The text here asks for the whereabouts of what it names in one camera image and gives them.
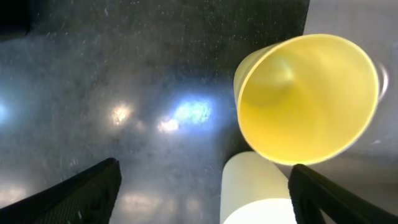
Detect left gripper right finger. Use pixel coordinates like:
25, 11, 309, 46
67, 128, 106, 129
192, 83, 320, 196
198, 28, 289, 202
288, 164, 398, 224

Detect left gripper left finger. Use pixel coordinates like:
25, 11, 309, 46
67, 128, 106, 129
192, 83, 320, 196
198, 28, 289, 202
0, 157, 123, 224

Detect white cup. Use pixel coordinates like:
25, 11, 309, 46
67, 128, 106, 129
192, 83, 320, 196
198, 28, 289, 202
220, 151, 298, 224

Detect yellow cup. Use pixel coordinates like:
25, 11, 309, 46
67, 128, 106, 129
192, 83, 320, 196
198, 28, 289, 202
233, 33, 381, 166

